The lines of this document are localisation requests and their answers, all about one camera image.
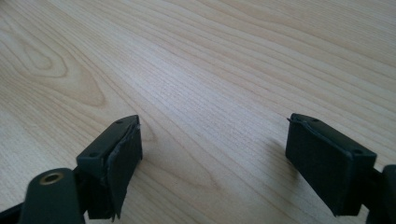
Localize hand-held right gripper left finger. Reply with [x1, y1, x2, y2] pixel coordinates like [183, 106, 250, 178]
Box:
[76, 114, 144, 222]

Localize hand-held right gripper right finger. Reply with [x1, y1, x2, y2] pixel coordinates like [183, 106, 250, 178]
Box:
[285, 113, 378, 217]

